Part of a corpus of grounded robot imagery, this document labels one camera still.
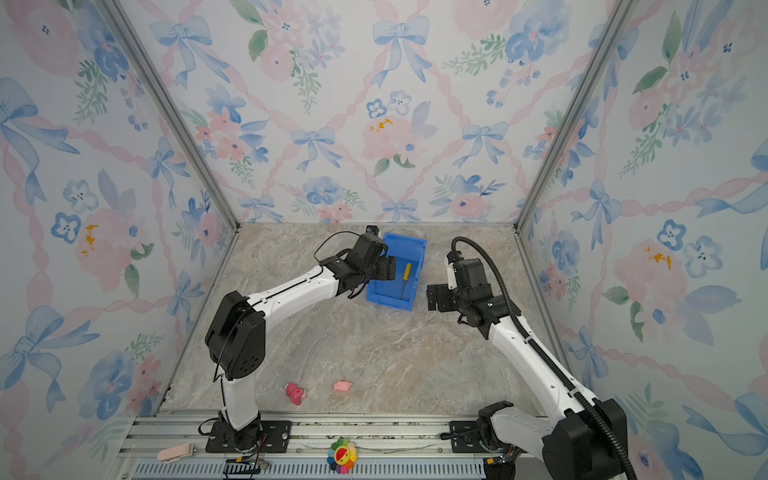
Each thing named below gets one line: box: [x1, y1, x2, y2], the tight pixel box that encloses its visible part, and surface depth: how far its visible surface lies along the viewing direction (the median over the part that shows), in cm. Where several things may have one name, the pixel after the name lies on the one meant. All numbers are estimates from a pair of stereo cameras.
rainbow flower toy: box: [327, 438, 358, 475], surface depth 72 cm
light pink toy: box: [333, 380, 353, 392], surface depth 82 cm
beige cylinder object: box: [157, 443, 194, 461], surface depth 71 cm
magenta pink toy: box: [286, 382, 307, 405], surface depth 80 cm
